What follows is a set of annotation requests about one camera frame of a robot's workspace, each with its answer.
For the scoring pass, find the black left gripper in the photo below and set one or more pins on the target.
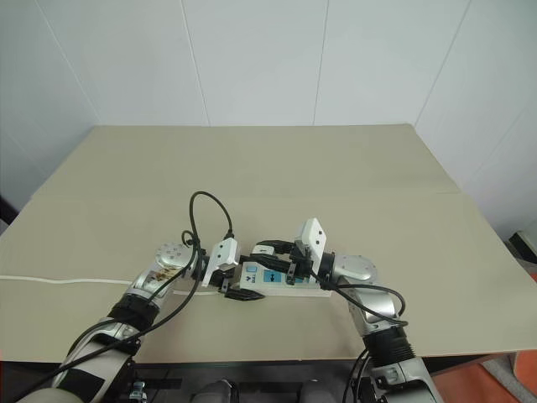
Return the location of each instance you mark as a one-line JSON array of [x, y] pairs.
[[219, 278]]

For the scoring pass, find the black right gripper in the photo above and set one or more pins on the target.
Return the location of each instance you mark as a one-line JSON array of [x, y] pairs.
[[300, 265]]

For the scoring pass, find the white charger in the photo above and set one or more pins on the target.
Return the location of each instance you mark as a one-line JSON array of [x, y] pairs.
[[262, 251]]

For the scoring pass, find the white power strip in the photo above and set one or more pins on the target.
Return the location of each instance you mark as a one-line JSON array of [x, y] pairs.
[[272, 280]]

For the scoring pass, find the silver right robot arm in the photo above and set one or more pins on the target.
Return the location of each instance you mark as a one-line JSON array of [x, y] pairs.
[[371, 303]]

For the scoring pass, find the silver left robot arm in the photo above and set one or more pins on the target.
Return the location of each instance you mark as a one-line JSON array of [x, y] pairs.
[[142, 289]]

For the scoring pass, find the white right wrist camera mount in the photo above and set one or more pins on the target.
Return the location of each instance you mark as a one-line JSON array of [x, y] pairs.
[[314, 238]]

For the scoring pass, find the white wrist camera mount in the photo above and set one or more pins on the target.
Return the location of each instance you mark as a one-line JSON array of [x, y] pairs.
[[222, 256], [314, 238]]

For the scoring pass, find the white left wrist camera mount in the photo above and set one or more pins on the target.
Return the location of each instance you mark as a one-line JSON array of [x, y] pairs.
[[222, 256]]

